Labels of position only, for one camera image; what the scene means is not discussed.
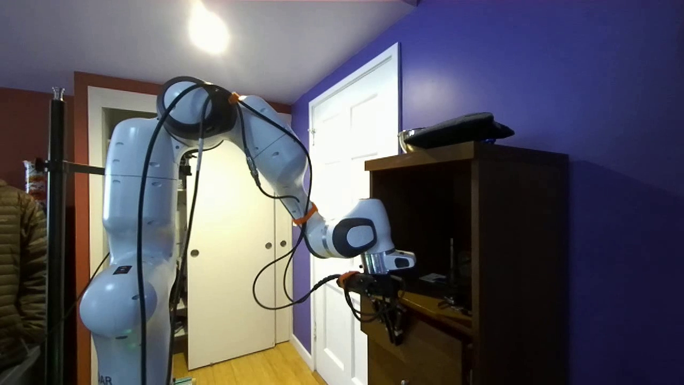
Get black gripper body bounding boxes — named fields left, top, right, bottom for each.
left=353, top=271, right=410, bottom=311

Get wooden drawer front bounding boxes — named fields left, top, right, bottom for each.
left=366, top=311, right=474, bottom=385

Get brown wooden cabinet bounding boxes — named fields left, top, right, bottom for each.
left=360, top=139, right=573, bottom=385

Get white panelled door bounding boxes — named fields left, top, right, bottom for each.
left=306, top=41, right=402, bottom=385

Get white closet doors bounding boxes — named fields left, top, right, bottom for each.
left=181, top=141, right=294, bottom=371

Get black flat device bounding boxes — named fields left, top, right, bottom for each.
left=400, top=110, right=517, bottom=151

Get round ceiling light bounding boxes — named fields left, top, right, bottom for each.
left=185, top=0, right=235, bottom=58

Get black tripod pole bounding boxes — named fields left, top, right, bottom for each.
left=33, top=82, right=106, bottom=385

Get person in olive puffer jacket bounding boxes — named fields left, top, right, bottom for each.
left=0, top=178, right=51, bottom=385

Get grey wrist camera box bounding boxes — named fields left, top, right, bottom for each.
left=360, top=247, right=419, bottom=277

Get thin black looping cable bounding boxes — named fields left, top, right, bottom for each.
left=231, top=91, right=358, bottom=313

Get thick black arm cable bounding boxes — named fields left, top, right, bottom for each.
left=135, top=74, right=219, bottom=385

